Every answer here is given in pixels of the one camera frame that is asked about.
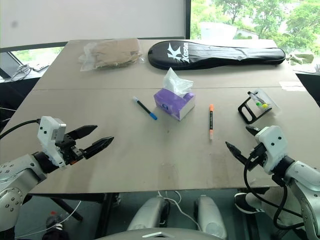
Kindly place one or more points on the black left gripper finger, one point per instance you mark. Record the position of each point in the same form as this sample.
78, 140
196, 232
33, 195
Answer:
82, 131
98, 147

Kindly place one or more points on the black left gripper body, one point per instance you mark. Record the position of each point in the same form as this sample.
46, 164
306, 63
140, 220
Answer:
69, 150

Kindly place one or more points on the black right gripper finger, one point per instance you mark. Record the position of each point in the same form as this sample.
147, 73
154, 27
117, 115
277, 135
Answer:
252, 130
236, 151

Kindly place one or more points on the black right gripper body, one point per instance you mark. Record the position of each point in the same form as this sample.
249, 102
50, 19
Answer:
257, 155

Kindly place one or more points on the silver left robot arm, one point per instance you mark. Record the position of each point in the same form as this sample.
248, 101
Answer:
15, 175

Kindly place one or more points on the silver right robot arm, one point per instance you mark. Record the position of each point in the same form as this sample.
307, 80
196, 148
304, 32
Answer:
303, 185

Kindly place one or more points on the black pen holder with markers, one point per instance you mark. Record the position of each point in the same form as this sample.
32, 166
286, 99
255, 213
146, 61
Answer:
257, 106

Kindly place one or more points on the orange highlighter pen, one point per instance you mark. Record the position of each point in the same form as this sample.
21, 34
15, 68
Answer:
211, 122

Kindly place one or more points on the blue capped black pen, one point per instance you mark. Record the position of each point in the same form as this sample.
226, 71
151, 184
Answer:
145, 108

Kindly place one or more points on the purple tissue box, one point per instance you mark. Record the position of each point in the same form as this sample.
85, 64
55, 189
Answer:
175, 97

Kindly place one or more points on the black and white shoe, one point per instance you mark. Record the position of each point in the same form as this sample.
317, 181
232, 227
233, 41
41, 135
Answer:
246, 203

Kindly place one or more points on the black table leg brace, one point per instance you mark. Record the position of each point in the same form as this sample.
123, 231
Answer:
65, 205

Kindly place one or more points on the clear tape patch on table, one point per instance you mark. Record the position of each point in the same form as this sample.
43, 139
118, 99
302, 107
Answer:
291, 85

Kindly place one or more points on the silver robot right leg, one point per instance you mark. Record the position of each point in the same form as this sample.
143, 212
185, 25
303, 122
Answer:
210, 215

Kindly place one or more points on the silver robot leg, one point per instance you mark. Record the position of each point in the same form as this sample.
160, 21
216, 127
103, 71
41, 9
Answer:
147, 212
210, 215

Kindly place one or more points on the silver robot left leg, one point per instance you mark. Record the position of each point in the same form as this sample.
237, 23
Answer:
147, 212

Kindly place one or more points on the plastic bag with brown cloth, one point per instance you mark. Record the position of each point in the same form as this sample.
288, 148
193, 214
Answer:
112, 53

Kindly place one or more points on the black badminton racket bag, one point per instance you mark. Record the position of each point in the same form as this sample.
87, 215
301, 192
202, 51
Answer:
215, 55

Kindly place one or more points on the green cloth on side desk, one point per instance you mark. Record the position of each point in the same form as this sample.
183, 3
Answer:
301, 58

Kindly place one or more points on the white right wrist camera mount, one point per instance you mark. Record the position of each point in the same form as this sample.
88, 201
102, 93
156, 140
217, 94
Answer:
271, 147

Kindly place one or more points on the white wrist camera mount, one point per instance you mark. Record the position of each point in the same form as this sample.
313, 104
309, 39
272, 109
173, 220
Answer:
51, 140
271, 147

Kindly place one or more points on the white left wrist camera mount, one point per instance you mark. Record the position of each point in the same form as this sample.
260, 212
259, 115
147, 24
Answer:
51, 140

